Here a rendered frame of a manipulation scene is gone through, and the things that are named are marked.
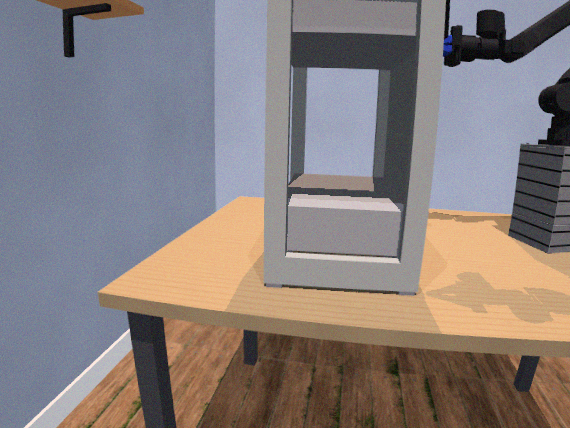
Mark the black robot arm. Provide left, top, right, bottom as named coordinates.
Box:
left=476, top=0, right=570, bottom=147

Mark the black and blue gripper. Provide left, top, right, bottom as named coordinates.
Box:
left=443, top=25, right=481, bottom=67

